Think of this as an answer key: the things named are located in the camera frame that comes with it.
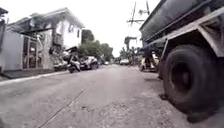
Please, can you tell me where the grey truck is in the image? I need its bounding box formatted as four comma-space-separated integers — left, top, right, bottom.
138, 0, 224, 124

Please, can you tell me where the concrete kerb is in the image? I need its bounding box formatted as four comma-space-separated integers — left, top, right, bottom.
0, 69, 69, 86

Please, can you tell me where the grey wall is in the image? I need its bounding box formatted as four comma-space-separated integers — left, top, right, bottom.
0, 29, 25, 73

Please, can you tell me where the row of trees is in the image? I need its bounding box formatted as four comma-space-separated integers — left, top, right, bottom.
77, 29, 115, 63

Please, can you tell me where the white car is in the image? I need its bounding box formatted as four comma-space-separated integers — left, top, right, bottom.
119, 58, 131, 66

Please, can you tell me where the motorcycle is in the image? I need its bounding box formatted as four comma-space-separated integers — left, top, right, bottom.
64, 46, 82, 74

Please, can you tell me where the utility pole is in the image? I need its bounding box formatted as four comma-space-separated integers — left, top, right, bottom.
126, 0, 151, 48

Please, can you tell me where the grey concrete road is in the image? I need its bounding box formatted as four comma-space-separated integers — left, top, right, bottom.
0, 63, 224, 128

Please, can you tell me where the white two-storey building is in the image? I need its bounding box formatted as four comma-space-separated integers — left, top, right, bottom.
6, 7, 86, 71

